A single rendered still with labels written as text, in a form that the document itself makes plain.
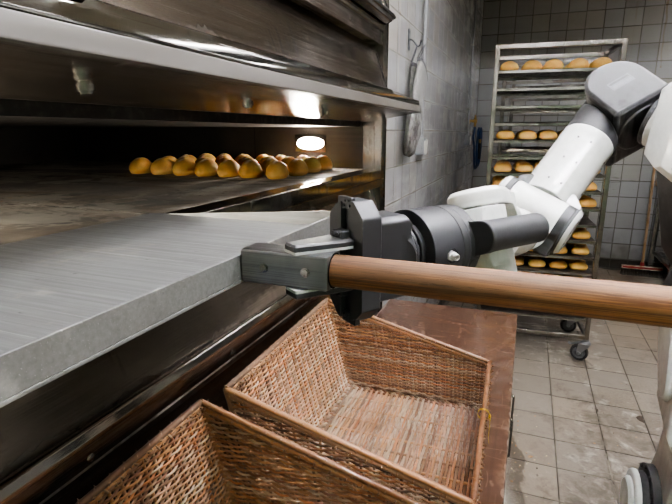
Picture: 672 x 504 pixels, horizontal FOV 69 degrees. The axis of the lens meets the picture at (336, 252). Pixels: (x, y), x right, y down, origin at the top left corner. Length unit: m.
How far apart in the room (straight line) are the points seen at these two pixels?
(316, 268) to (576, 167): 0.57
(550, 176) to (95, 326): 0.72
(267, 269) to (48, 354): 0.20
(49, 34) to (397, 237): 0.35
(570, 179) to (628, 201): 4.61
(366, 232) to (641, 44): 5.12
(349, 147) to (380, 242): 1.54
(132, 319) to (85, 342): 0.04
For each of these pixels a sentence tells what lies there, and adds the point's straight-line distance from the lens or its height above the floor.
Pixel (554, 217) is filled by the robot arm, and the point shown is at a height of 1.19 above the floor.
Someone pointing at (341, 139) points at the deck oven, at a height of 1.29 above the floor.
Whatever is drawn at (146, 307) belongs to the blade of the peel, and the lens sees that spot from 0.38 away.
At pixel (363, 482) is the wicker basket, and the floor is 0.77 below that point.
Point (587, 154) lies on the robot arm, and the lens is 0.92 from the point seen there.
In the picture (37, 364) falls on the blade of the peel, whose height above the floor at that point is 1.19.
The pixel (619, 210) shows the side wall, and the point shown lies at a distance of 5.49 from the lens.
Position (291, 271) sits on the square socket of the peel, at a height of 1.20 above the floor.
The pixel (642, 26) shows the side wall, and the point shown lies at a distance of 5.51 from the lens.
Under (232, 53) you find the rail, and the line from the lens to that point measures 0.74.
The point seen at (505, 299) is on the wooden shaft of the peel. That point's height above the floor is 1.19.
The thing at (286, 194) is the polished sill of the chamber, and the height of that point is 1.17.
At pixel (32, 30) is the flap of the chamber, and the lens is 0.51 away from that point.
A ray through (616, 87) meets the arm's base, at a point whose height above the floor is 1.39.
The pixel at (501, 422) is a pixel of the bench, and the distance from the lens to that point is 1.43.
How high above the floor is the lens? 1.32
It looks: 14 degrees down
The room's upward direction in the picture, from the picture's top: straight up
